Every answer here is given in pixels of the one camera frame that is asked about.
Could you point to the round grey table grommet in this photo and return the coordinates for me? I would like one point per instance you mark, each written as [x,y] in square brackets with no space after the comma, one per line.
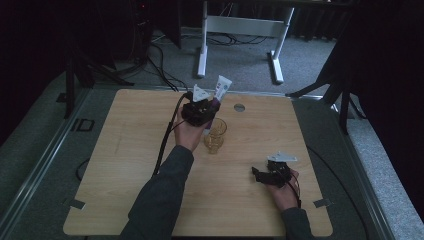
[239,107]

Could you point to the person's right hand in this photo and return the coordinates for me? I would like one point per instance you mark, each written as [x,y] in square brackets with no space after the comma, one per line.
[285,196]

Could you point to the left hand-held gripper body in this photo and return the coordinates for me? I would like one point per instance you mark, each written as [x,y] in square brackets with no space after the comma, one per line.
[199,111]

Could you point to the white and purple toothpaste tube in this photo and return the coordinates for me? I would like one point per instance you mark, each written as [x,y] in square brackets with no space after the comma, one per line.
[222,87]

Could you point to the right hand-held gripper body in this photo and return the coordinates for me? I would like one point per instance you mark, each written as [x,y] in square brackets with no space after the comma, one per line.
[277,171]

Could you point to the dark computer tower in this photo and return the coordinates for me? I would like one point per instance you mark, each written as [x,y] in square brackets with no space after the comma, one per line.
[141,30]

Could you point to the person's left hand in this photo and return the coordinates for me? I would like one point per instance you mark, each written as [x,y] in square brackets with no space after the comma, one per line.
[187,135]

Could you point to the black metal stand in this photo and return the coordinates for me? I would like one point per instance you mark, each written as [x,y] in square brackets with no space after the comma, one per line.
[343,100]

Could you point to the grey tape strip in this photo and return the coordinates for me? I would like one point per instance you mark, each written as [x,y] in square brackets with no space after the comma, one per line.
[74,203]
[322,202]

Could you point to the white metal desk frame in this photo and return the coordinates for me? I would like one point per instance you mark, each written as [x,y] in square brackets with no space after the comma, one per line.
[245,25]

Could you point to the black tripod stand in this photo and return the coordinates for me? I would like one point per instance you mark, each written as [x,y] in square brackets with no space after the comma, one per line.
[78,71]

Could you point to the black rectangular floor frame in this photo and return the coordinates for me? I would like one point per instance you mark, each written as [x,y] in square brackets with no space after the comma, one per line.
[82,125]

